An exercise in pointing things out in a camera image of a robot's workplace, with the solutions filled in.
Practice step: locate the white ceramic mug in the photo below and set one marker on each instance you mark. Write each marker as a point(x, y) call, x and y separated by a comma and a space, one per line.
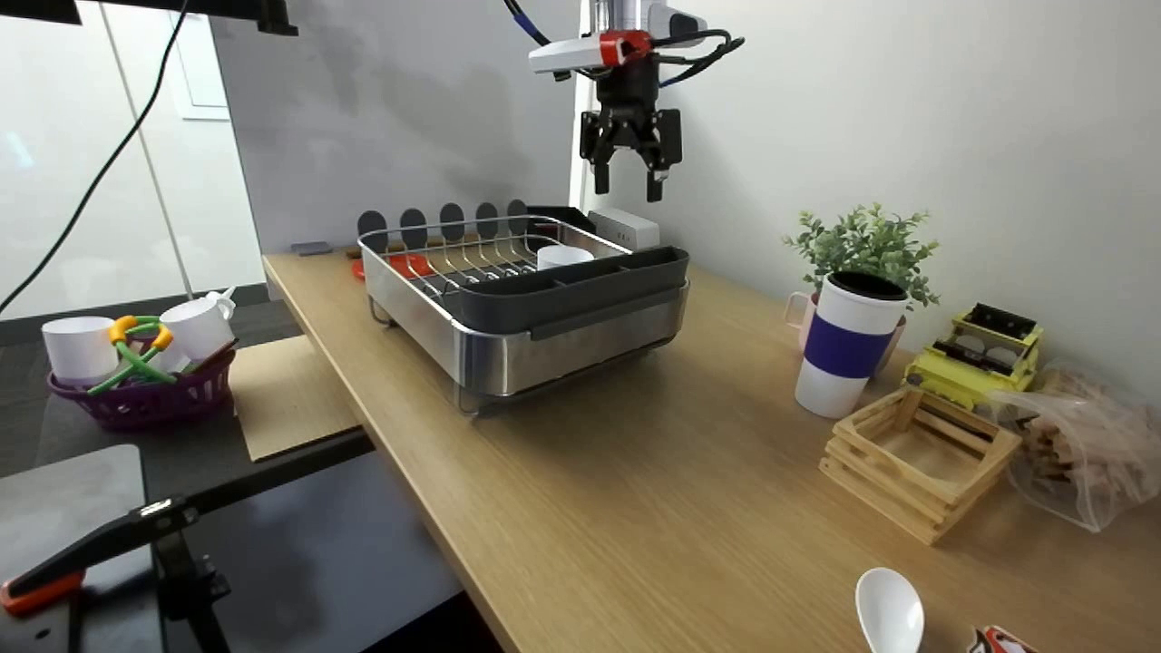
point(560, 256)

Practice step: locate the white ceramic spoon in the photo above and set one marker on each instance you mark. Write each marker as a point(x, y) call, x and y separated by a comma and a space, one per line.
point(891, 611)

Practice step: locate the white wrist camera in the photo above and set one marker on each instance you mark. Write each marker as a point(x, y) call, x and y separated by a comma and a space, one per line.
point(591, 51)

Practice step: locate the cardboard sheet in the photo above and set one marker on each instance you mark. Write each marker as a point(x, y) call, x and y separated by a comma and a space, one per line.
point(289, 396)

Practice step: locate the white electronics box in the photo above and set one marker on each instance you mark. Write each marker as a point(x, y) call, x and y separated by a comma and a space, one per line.
point(629, 230)

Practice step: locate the small wooden crate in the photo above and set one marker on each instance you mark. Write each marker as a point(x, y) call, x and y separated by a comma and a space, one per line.
point(920, 462)

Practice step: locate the yellow toy vehicle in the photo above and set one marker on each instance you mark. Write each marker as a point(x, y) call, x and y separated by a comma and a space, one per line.
point(976, 356)

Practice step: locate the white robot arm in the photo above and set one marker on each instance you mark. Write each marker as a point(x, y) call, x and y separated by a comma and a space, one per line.
point(607, 16)

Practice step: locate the green yellow toy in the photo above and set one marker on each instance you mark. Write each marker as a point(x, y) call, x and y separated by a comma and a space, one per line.
point(136, 343)

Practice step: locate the green artificial plant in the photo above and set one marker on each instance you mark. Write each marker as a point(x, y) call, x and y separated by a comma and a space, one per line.
point(868, 241)

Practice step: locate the purple plastic basket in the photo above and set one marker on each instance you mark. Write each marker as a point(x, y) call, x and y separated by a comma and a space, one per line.
point(151, 404)

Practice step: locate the clear plastic bag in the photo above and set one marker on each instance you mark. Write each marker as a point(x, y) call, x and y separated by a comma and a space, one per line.
point(1087, 449)

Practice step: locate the white pitcher in basket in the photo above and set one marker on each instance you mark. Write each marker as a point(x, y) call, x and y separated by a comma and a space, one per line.
point(202, 327)

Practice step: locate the small red white packet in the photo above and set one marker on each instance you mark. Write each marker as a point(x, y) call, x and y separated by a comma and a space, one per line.
point(995, 639)

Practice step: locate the white blue tumbler cup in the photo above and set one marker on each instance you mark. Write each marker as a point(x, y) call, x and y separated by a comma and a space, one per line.
point(852, 321)

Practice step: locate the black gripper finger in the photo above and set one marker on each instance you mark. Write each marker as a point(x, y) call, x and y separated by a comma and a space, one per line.
point(598, 170)
point(653, 181)

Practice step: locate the steel dish rack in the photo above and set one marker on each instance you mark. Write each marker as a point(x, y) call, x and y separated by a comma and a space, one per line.
point(494, 326)

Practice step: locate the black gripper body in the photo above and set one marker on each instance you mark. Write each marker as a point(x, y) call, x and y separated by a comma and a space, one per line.
point(631, 119)

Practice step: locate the white cup in basket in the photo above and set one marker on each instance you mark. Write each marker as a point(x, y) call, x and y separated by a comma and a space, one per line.
point(78, 351)

